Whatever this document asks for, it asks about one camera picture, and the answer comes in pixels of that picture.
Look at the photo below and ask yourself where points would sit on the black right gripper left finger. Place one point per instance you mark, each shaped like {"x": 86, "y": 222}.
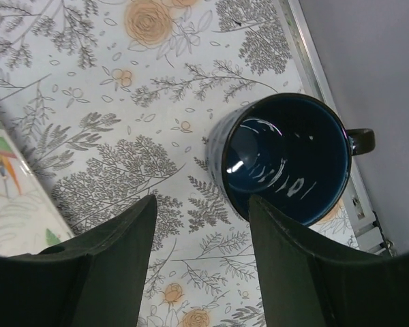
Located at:
{"x": 95, "y": 279}

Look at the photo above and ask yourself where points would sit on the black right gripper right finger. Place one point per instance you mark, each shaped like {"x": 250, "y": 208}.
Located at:
{"x": 307, "y": 279}

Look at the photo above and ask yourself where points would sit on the leaf-patterned white tray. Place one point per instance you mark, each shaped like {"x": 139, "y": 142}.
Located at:
{"x": 29, "y": 221}

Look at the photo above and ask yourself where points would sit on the floral tablecloth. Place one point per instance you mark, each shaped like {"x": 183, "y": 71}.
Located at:
{"x": 111, "y": 101}

